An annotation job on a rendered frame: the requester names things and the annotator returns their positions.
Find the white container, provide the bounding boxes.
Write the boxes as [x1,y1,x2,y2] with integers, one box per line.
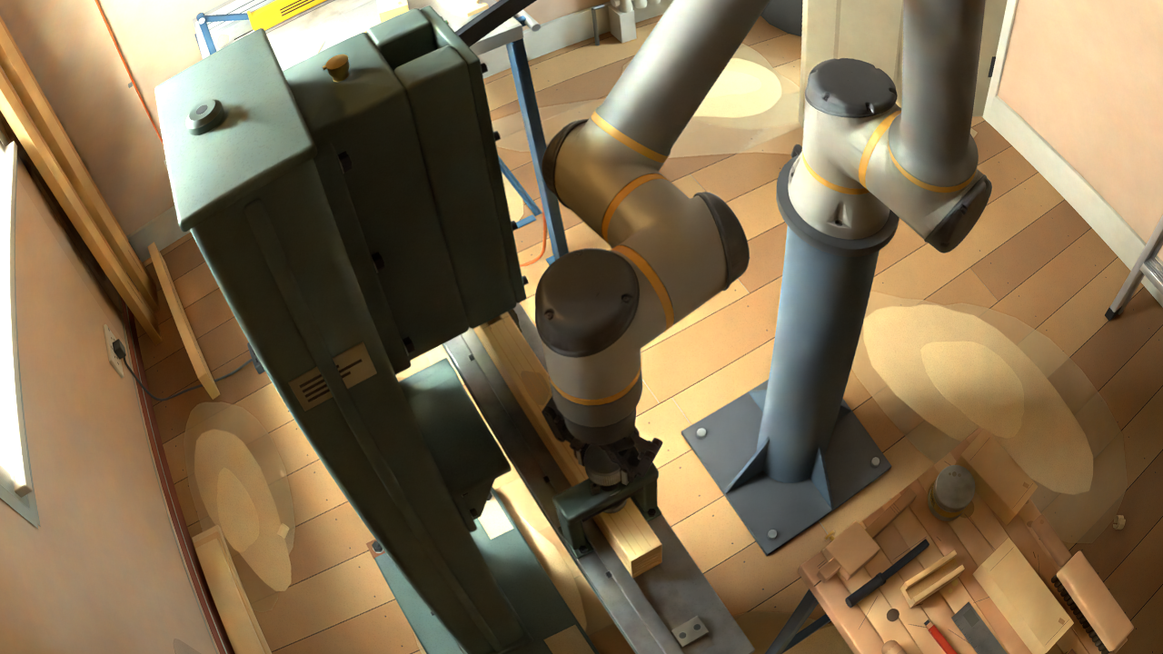
[607,0,666,44]

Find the grey mortiser table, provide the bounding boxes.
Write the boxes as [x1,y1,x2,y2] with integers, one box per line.
[443,307,757,654]

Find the green mortiser body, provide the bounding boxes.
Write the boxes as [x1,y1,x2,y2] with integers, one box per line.
[154,5,584,654]

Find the short wooden board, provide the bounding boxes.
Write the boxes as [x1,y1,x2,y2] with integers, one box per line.
[147,241,222,401]

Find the red handled tool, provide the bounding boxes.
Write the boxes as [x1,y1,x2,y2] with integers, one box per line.
[907,616,960,654]

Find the blue trestle with white board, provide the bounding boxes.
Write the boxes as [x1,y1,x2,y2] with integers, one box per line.
[194,0,570,266]

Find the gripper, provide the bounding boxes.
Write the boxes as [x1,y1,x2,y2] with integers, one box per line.
[542,398,642,474]

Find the grey round pot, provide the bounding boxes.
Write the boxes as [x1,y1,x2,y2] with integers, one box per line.
[928,462,979,521]

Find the pale wooden strip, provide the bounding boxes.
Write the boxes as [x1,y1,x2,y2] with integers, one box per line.
[901,551,967,609]

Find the grey hold-down knob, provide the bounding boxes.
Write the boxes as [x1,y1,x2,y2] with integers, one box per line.
[586,451,631,490]

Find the long wooden planks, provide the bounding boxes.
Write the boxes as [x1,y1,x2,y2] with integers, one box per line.
[0,16,162,342]

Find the black chisel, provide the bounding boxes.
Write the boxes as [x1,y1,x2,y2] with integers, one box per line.
[844,539,931,609]

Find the wooden workbench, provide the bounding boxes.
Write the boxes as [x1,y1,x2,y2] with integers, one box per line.
[768,434,1138,654]

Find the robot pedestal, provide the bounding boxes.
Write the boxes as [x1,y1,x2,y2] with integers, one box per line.
[681,162,893,557]

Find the small wooden block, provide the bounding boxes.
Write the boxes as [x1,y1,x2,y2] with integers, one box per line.
[820,521,882,583]

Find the pine door rail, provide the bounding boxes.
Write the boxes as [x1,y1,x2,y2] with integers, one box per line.
[472,316,665,580]

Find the black cable with plug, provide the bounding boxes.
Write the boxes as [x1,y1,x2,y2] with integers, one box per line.
[111,339,257,406]

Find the wooden brush block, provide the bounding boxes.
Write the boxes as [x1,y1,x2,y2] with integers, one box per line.
[1055,550,1135,652]

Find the green hold-down clamp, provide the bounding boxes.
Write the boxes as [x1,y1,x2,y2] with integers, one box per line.
[554,438,662,558]

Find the large wooden block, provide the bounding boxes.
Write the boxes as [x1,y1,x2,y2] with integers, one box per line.
[961,434,1039,525]

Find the orange cable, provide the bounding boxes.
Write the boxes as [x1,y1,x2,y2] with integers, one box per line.
[518,177,566,270]
[94,0,164,142]

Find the grey step ladder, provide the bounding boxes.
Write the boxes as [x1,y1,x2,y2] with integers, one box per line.
[1103,216,1163,322]

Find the flat pale wooden board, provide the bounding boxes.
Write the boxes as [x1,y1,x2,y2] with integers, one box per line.
[971,537,1076,654]

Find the window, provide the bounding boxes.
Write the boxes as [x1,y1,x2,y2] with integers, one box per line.
[0,141,41,530]

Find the black lever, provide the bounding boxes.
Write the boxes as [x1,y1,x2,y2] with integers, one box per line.
[452,0,539,46]

